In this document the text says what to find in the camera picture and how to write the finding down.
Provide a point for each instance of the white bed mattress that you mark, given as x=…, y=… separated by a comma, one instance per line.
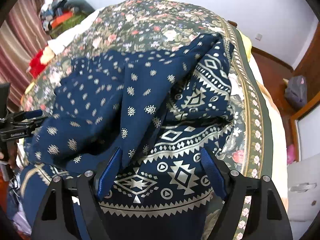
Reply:
x=272, y=120

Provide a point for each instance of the grey backpack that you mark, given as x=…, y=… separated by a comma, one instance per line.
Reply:
x=296, y=92

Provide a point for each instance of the red plush toy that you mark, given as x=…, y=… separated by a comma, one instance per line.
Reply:
x=37, y=62

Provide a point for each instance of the navy patterned hoodie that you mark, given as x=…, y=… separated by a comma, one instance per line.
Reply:
x=100, y=105

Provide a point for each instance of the yellow bed sheet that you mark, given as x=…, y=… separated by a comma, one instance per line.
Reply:
x=246, y=45

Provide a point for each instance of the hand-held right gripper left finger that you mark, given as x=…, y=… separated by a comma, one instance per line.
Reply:
x=108, y=172

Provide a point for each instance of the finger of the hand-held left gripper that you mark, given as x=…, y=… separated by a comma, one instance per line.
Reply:
x=37, y=122
x=31, y=114

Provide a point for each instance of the orange box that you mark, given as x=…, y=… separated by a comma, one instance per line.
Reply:
x=62, y=20

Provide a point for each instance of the striped red curtain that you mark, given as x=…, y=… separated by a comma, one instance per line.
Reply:
x=17, y=42

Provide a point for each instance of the wooden door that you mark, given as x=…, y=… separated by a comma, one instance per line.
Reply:
x=310, y=62

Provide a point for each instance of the person's left hand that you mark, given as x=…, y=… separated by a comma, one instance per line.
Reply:
x=13, y=155

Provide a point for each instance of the white wall socket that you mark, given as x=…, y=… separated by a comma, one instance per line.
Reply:
x=259, y=36

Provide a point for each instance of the wooden bed post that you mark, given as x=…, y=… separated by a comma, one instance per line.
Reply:
x=232, y=23

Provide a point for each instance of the white cloth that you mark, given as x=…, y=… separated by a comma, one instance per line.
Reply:
x=67, y=37

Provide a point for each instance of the green patterned box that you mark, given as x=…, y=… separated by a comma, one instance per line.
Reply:
x=65, y=28

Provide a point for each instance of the pile of clothes and boxes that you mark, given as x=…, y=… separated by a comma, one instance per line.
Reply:
x=53, y=7

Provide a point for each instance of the pink plastic bag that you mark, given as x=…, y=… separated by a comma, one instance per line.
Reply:
x=291, y=153

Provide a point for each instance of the grey bolster pillow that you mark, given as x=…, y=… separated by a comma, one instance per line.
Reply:
x=80, y=5

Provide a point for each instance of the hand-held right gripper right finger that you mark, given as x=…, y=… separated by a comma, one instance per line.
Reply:
x=212, y=172

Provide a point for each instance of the floral blanket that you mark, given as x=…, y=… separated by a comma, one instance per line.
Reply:
x=150, y=22

